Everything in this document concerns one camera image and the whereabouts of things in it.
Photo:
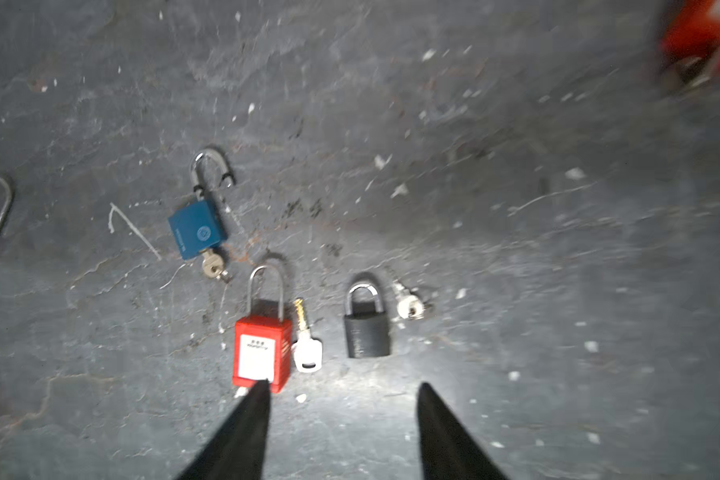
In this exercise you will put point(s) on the blue padlock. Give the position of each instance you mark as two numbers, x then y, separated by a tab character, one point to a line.
197	228

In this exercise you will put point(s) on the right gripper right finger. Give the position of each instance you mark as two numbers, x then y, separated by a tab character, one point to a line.
447	450

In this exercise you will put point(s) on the silver key with ring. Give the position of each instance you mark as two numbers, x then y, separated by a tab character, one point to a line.
413	302

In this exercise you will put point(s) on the red padlock long shackle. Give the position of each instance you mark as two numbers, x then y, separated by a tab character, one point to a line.
263	344

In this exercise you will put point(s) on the black padlock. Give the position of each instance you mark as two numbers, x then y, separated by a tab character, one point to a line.
367	332

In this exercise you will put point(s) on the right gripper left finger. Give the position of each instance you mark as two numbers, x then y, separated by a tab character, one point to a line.
237	449

